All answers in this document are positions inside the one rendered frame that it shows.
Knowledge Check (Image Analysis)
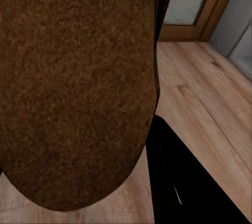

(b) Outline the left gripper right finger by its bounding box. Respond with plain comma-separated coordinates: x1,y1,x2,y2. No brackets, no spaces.
145,115,251,224

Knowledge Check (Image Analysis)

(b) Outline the sandal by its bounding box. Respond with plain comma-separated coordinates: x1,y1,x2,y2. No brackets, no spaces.
0,0,170,212

